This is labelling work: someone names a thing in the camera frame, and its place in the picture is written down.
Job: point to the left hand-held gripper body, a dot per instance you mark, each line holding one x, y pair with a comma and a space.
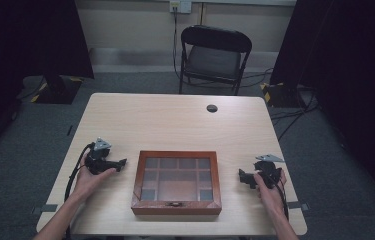
97, 156

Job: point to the dark curtain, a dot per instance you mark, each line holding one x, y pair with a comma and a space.
351, 66

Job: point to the person's right hand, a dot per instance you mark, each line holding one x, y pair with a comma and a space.
270, 196

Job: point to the person's left hand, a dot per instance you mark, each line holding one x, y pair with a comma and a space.
90, 183

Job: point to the grey tape strip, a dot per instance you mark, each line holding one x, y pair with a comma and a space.
299, 206
45, 209

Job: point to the wooden box with glass lid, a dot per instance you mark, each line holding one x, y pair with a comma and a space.
176, 209

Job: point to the black folding chair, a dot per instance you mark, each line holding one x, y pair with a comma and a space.
213, 61

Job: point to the black stand base striped tape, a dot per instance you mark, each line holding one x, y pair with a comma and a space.
280, 95
58, 90

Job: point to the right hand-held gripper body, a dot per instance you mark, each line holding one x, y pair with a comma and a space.
269, 171

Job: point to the white wall socket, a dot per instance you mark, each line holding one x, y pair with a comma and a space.
180, 6

